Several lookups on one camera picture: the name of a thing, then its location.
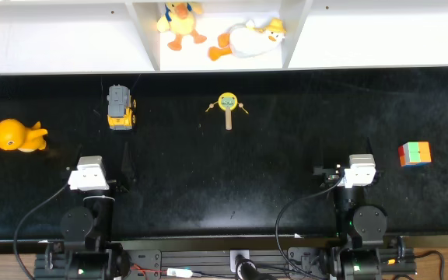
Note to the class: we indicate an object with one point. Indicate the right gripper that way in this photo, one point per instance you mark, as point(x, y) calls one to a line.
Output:
point(327, 174)

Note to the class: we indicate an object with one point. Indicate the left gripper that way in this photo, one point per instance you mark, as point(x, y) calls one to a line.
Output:
point(117, 186)

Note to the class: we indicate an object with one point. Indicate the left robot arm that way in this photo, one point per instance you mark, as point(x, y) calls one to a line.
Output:
point(78, 225)

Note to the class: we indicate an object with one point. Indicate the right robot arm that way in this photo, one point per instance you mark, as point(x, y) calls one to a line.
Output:
point(368, 225)

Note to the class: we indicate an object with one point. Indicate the grey and yellow toy truck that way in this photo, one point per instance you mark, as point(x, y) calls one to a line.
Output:
point(120, 107)

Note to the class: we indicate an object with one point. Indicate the many-coloured puzzle cube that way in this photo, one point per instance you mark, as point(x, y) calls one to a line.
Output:
point(415, 153)

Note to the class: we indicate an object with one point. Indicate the yellow rubber duck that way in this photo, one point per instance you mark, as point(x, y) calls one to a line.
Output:
point(14, 135)

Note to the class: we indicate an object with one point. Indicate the yellow wooden rattle drum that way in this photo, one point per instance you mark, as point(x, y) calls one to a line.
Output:
point(228, 103)

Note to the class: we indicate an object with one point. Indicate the white shelf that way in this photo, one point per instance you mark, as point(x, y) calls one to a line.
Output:
point(53, 43)

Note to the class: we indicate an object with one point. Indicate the white plush duck yellow hat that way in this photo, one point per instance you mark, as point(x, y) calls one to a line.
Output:
point(249, 40)

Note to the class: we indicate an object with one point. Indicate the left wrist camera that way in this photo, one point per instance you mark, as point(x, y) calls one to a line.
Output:
point(88, 175)

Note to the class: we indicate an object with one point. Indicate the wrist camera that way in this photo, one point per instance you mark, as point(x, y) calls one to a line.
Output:
point(360, 171)
point(88, 175)

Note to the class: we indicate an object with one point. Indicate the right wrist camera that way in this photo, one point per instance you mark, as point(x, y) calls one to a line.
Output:
point(360, 171)

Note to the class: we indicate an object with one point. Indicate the mounting rail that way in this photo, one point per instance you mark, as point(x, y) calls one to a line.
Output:
point(208, 262)

